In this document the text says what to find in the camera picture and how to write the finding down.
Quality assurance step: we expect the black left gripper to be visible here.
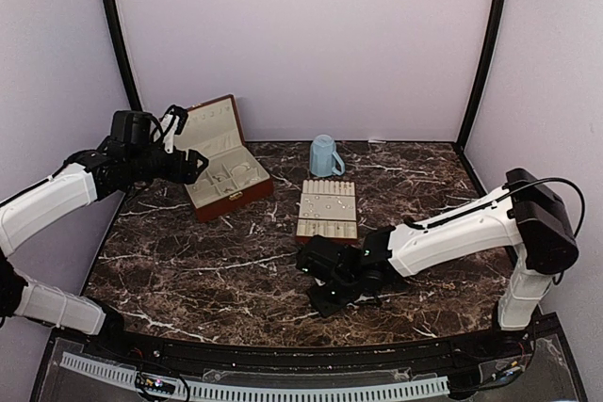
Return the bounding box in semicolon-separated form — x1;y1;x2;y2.
127;144;208;185

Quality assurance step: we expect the white perforated cable rail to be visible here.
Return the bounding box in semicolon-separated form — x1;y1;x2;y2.
59;352;449;401

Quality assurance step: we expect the light blue faceted mug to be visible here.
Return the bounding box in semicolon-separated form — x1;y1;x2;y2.
309;135;345;178

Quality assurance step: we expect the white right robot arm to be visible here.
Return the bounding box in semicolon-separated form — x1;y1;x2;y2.
296;168;579;359

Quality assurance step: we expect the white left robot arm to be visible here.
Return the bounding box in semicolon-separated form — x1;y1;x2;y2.
1;105;209;361

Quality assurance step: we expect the open red jewelry box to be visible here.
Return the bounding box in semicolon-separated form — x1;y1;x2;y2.
175;94;274;223

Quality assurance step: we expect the red jewelry display tray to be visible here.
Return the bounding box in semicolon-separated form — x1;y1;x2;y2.
295;179;358;244

